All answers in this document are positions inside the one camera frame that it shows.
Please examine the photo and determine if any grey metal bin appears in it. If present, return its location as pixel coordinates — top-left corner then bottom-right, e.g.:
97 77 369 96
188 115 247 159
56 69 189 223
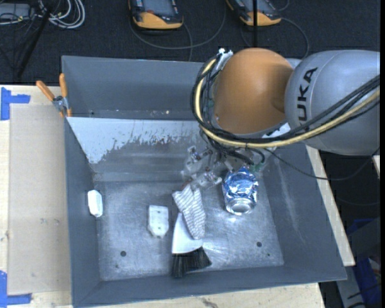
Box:
60 55 348 308

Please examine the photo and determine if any white rounded block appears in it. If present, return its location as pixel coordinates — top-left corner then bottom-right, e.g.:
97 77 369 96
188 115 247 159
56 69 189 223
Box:
87 189 104 218

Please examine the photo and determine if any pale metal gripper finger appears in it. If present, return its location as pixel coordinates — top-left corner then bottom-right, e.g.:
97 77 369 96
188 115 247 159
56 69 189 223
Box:
180 145 214 178
186 167 224 193

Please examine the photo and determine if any white brush with black bristles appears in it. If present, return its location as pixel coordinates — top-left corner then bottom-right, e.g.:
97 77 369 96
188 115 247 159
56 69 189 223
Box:
169 212 213 279

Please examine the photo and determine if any pale cardboard board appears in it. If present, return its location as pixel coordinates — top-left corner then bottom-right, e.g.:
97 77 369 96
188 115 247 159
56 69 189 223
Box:
6 103 73 296

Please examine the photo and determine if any white striped cloth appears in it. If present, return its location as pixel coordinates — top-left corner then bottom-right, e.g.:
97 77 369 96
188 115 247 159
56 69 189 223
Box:
171 182 207 241

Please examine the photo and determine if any white flat piece with holes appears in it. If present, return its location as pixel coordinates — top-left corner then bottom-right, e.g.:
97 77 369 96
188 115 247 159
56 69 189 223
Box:
146 204 170 239

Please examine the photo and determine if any crushed blue and white can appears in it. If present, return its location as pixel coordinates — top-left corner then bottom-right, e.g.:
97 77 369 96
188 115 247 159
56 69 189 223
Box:
221 166 260 217

